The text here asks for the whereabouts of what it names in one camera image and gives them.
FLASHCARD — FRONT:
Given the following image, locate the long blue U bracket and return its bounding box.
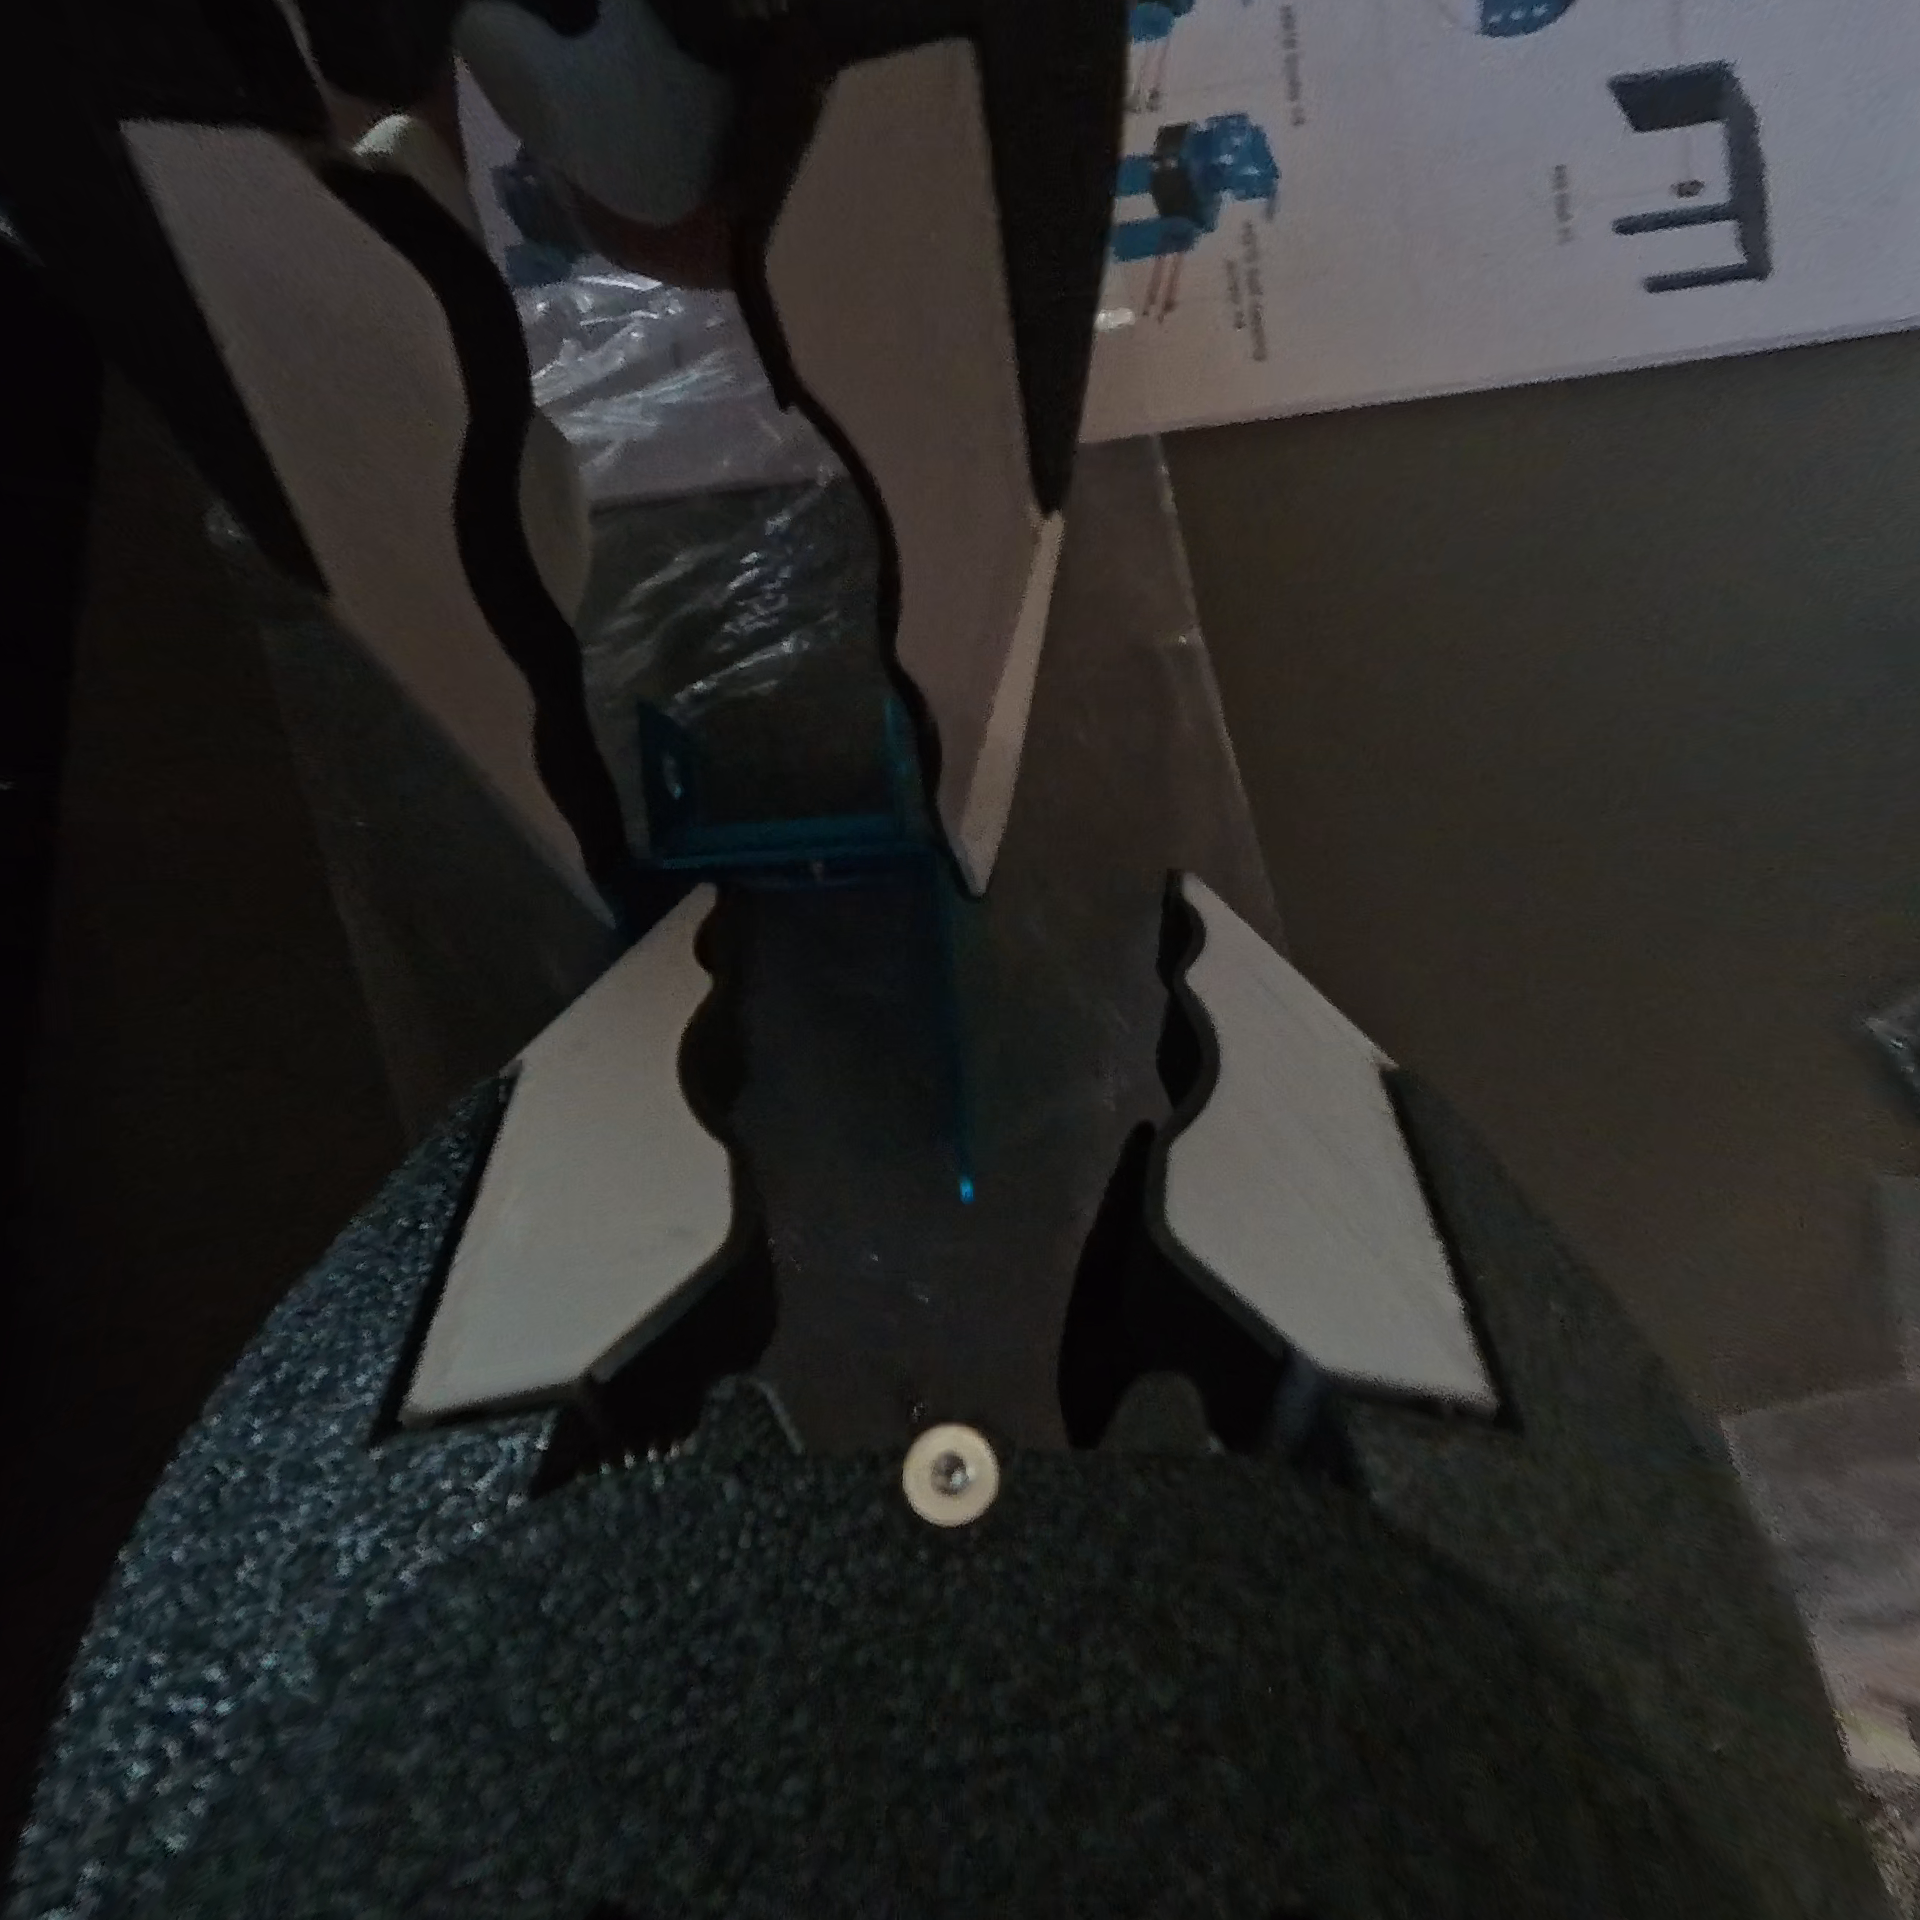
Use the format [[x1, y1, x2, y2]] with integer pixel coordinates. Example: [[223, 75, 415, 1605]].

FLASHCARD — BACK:
[[611, 854, 984, 1210]]

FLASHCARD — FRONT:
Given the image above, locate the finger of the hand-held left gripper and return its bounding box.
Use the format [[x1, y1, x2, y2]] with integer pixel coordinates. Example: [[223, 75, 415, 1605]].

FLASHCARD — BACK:
[[757, 31, 1069, 902], [117, 116, 629, 934]]

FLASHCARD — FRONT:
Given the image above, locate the person's dark clothing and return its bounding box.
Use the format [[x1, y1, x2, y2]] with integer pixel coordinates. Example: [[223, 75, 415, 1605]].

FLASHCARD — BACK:
[[0, 210, 272, 1502]]

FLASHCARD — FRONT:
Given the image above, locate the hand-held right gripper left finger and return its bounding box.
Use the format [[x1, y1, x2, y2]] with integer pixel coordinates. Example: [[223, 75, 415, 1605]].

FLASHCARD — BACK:
[[393, 878, 782, 1465]]

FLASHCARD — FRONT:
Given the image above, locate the assembly instruction booklet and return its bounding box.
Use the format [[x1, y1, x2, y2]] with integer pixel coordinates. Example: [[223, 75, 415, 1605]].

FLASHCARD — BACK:
[[450, 0, 1920, 505]]

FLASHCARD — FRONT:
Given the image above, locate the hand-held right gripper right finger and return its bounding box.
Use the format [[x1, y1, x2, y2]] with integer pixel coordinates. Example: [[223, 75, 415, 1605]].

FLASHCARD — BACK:
[[1066, 870, 1505, 1455]]

